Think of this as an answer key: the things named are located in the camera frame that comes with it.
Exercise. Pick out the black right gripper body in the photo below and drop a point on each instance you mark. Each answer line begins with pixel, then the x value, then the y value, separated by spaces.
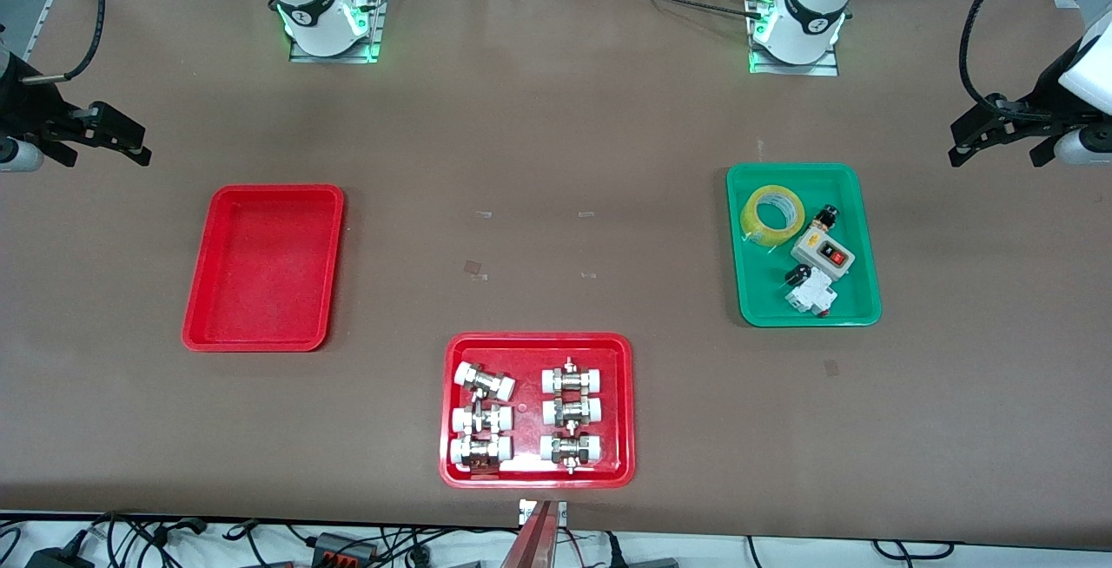
pixel 23 108

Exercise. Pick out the metal pipe fitting white caps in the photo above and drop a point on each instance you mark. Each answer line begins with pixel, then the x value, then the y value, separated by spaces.
pixel 482 419
pixel 480 451
pixel 572 412
pixel 485 381
pixel 572 379
pixel 571 449

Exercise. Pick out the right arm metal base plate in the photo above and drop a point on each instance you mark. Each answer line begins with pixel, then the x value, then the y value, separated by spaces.
pixel 300 54

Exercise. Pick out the grey switch box red button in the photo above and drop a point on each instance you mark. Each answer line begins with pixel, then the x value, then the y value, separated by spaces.
pixel 817 247

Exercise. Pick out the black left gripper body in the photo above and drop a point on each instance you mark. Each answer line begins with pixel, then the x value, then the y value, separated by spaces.
pixel 1045 95

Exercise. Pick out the yellow packing tape roll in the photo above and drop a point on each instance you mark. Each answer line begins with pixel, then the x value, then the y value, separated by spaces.
pixel 752 221

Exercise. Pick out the black plug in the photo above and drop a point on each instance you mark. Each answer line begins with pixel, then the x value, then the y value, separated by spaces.
pixel 643 563

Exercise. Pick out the black connector box orange tabs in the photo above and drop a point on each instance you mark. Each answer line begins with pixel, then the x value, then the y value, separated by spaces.
pixel 343 549

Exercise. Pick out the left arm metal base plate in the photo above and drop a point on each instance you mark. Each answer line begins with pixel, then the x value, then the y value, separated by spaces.
pixel 825 69

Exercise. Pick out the brass potentiometer black knob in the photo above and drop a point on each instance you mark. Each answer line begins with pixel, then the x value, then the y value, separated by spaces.
pixel 826 217

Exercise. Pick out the red plastic tray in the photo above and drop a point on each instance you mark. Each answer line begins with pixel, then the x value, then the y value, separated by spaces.
pixel 261 273
pixel 528 412

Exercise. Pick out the red metal bar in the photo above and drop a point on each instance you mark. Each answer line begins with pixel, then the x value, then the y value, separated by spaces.
pixel 532 546

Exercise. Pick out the black power adapter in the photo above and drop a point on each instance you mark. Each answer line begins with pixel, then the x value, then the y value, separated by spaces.
pixel 61 559

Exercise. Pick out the black round knob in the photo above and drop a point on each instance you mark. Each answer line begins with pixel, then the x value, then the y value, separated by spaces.
pixel 798 275

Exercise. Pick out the white circuit breaker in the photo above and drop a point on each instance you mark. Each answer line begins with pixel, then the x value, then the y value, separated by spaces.
pixel 812 297

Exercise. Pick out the green plastic tray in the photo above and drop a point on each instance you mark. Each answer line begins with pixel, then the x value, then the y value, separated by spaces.
pixel 769 290

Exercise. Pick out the small aluminium bracket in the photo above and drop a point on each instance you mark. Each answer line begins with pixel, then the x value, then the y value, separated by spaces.
pixel 526 511

